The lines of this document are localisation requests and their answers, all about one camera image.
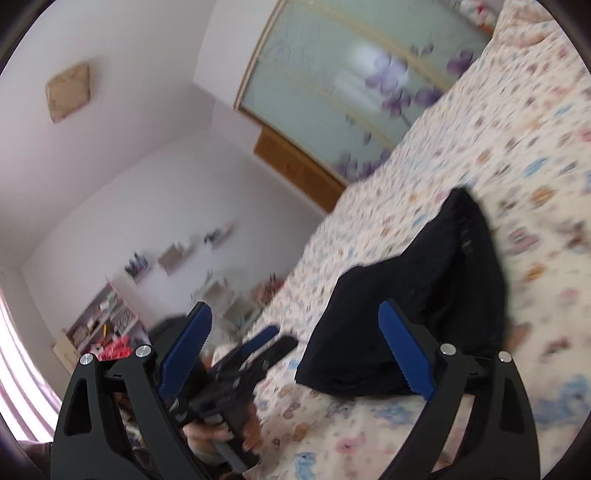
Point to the white wall shelf with trinkets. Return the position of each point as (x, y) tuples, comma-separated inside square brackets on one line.
[(218, 235)]

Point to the pile of brown bags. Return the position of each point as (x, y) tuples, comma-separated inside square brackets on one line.
[(268, 288)]

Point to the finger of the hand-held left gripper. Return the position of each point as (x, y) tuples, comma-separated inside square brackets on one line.
[(263, 339), (279, 350)]

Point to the white wall shelf with bottles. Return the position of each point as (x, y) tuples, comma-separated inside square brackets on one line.
[(137, 267)]

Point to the clear tube of plush toys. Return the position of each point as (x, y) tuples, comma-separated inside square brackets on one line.
[(478, 14)]

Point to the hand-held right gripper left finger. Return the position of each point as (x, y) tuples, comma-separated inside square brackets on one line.
[(184, 355)]

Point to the flower glass sliding wardrobe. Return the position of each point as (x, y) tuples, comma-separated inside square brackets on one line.
[(323, 69)]

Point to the pink striped curtain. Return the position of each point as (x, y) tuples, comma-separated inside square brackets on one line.
[(23, 369)]

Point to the red item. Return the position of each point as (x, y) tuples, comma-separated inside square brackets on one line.
[(113, 348)]

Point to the bear printed blanket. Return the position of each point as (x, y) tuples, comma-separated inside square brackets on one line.
[(508, 138)]

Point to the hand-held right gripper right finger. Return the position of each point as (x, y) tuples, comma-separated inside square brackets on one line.
[(406, 350)]

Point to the white metal rack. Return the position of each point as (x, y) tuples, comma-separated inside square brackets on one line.
[(226, 300)]

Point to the white bookcase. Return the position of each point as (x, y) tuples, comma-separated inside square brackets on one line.
[(99, 323)]

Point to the person's left hand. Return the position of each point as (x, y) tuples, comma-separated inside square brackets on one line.
[(203, 436)]

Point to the white wall shelf with frame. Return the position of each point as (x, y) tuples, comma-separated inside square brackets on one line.
[(173, 258)]

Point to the square woven ceiling lamp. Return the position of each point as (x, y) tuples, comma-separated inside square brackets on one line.
[(69, 92)]

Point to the black pants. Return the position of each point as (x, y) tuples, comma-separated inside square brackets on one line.
[(415, 277)]

